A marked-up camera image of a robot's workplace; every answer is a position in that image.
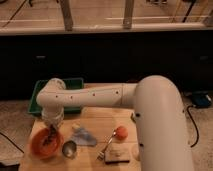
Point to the light blue cloth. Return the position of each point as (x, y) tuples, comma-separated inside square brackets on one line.
[(83, 138)]

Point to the red orange bowl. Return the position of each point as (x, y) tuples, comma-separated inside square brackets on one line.
[(42, 146)]

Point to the white and black box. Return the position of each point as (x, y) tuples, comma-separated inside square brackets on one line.
[(117, 155)]

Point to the green plastic tray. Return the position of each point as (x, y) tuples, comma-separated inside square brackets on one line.
[(71, 83)]

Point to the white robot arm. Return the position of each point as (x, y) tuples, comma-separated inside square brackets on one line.
[(161, 125)]

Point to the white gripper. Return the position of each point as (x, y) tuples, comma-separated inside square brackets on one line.
[(53, 118)]

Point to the metal fork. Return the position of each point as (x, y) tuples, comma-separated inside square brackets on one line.
[(101, 154)]

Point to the dark red grape bunch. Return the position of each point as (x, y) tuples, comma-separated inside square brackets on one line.
[(48, 140)]

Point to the orange round fruit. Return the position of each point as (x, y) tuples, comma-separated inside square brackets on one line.
[(121, 133)]

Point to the small metal cup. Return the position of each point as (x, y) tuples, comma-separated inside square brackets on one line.
[(69, 149)]

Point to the blue device on floor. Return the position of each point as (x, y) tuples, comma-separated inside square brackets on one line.
[(201, 100)]

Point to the small pale yellow object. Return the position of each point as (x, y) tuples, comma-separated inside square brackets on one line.
[(76, 126)]

